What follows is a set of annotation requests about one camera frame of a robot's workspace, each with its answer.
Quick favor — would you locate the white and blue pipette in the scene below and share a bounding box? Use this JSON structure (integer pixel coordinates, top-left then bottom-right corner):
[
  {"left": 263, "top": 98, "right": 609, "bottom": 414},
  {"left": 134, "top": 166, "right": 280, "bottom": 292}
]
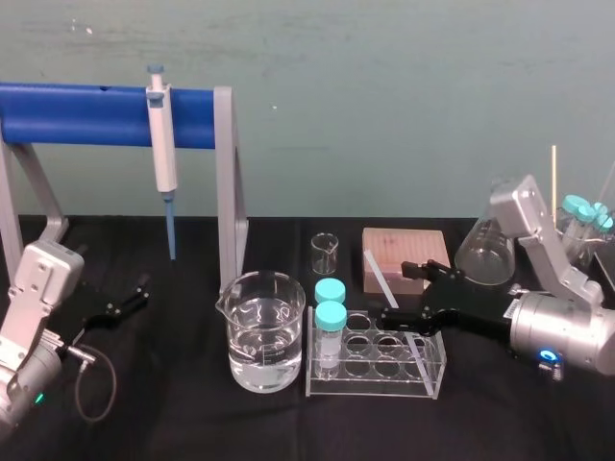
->
[{"left": 145, "top": 63, "right": 179, "bottom": 261}]

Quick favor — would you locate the thin dark gripper cable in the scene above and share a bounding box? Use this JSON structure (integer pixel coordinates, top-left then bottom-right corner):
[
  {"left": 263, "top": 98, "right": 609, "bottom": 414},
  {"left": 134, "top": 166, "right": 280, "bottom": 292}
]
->
[{"left": 65, "top": 346, "right": 119, "bottom": 424}]

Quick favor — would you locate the thin wooden stick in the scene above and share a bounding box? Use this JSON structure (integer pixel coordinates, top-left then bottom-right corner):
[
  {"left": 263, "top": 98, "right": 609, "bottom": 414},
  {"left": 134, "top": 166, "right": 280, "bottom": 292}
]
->
[{"left": 551, "top": 145, "right": 559, "bottom": 227}]

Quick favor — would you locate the glass conical flask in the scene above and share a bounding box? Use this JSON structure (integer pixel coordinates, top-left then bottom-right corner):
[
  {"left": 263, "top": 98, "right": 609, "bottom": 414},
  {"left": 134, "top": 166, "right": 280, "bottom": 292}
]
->
[{"left": 454, "top": 178, "right": 519, "bottom": 290}]

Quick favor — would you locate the large glass beaker with water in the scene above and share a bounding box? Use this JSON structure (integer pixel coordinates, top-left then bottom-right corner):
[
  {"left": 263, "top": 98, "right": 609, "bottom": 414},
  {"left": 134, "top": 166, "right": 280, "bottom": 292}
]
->
[{"left": 214, "top": 269, "right": 308, "bottom": 395}]

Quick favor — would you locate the black table cloth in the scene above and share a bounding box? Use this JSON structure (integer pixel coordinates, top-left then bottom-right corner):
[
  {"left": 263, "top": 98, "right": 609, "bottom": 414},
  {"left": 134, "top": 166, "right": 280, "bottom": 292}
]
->
[{"left": 0, "top": 213, "right": 615, "bottom": 461}]

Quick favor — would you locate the black flat object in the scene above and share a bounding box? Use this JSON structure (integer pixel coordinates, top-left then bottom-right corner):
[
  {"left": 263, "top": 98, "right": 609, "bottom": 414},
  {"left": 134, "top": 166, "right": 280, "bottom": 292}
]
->
[{"left": 592, "top": 248, "right": 615, "bottom": 291}]

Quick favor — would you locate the teal capped sample tube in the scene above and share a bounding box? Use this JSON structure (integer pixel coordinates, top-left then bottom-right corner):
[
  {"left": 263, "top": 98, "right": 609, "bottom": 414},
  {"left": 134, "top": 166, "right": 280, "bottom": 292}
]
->
[
  {"left": 314, "top": 278, "right": 348, "bottom": 306},
  {"left": 591, "top": 201, "right": 615, "bottom": 241},
  {"left": 561, "top": 194, "right": 585, "bottom": 241},
  {"left": 313, "top": 301, "right": 349, "bottom": 372},
  {"left": 574, "top": 205, "right": 597, "bottom": 251}
]

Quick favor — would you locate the clear acrylic tube rack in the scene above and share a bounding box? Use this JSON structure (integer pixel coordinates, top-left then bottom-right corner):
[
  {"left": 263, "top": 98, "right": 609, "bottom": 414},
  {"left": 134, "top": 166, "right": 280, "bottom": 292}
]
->
[{"left": 305, "top": 310, "right": 448, "bottom": 400}]

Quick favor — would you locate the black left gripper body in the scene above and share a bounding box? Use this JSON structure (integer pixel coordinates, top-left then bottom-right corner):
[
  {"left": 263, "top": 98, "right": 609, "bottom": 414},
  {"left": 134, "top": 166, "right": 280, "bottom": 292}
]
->
[{"left": 61, "top": 278, "right": 127, "bottom": 340}]

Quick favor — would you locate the small empty glass beaker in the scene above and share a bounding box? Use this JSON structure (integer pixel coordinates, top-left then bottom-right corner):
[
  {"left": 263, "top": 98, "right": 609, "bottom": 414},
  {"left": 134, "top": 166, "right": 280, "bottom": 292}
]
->
[{"left": 309, "top": 231, "right": 341, "bottom": 277}]

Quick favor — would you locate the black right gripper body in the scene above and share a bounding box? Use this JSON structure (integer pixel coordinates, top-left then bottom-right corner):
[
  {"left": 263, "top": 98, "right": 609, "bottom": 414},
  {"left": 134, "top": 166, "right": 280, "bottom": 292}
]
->
[{"left": 416, "top": 274, "right": 521, "bottom": 352}]

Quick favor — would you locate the blue and grey pipette stand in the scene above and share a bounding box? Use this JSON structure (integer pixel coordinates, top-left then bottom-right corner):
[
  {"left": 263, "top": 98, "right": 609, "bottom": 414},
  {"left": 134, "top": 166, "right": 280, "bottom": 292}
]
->
[{"left": 0, "top": 82, "right": 249, "bottom": 300}]

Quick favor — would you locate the clear glass stirring rod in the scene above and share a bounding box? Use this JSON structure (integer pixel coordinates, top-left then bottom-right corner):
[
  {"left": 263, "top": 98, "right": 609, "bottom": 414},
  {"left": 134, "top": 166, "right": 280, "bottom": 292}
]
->
[{"left": 363, "top": 248, "right": 431, "bottom": 381}]

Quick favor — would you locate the glass beaker holding tubes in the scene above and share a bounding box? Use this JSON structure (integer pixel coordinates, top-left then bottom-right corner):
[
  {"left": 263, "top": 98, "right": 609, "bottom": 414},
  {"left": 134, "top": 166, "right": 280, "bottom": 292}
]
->
[{"left": 556, "top": 221, "right": 603, "bottom": 273}]

